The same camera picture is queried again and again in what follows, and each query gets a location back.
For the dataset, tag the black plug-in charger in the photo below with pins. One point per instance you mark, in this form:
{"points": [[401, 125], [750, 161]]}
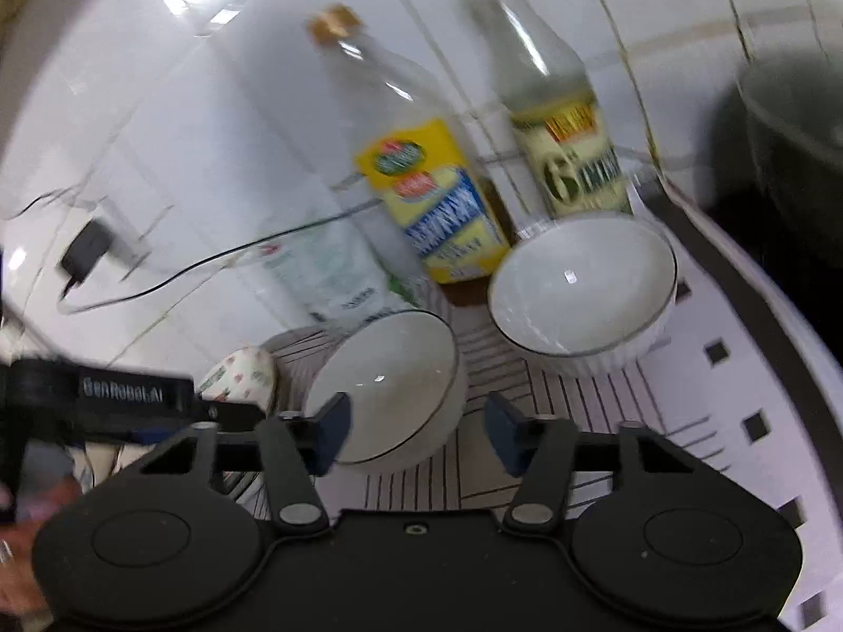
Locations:
{"points": [[85, 253]]}

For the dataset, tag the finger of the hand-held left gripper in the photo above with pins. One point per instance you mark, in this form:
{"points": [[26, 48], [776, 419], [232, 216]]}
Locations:
{"points": [[230, 413]]}

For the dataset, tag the cooking wine bottle yellow label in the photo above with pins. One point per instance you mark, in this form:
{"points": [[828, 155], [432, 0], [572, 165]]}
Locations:
{"points": [[428, 204]]}

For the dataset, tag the striped white tablecloth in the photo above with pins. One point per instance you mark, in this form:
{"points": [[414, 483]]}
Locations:
{"points": [[711, 395]]}

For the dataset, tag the dark wok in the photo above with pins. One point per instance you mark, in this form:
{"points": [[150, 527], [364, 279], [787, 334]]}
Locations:
{"points": [[790, 145]]}

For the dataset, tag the white wall socket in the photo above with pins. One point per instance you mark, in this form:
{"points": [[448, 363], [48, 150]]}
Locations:
{"points": [[128, 224]]}

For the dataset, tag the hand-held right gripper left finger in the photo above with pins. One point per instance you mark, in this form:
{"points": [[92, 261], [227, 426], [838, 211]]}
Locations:
{"points": [[333, 431]]}

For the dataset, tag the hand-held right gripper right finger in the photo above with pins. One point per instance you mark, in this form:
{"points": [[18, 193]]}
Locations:
{"points": [[504, 431]]}

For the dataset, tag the white ribbed bowl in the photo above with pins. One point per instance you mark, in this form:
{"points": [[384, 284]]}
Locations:
{"points": [[583, 283], [388, 375]]}

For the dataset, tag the pink bunny print plate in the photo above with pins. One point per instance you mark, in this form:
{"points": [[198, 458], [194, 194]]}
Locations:
{"points": [[240, 372]]}

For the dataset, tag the person's left hand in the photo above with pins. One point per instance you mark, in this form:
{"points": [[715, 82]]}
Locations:
{"points": [[39, 540]]}

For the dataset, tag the vinegar bottle yellow cap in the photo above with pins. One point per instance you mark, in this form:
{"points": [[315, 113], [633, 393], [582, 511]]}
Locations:
{"points": [[566, 138]]}

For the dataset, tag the clear plastic seasoning bag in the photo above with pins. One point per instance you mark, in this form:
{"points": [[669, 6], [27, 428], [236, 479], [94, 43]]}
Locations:
{"points": [[336, 270]]}

